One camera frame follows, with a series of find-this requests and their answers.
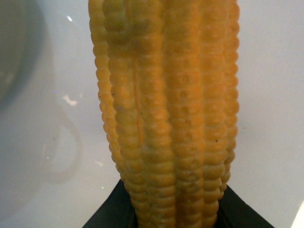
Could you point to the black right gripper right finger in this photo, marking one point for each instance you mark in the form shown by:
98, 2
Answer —
235, 213

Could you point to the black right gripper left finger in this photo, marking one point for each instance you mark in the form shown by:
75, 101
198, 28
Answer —
116, 212

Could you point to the yellow corn cob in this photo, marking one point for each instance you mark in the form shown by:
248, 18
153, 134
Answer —
168, 94

